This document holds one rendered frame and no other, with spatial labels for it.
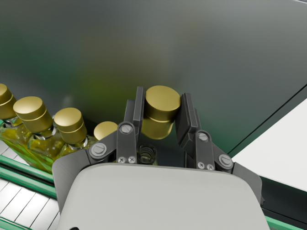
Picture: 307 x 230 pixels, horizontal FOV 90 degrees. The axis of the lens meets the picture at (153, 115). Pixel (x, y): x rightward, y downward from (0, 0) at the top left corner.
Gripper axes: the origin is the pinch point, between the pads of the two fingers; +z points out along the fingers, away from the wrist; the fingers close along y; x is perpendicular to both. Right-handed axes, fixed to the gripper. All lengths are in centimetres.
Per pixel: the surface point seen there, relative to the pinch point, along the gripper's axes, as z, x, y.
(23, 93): 27, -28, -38
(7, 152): 11, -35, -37
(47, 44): 19.3, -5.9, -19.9
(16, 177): 2.1, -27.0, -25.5
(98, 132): 2.5, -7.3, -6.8
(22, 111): 4.4, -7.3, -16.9
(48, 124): 5.3, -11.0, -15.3
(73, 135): 3.0, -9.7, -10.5
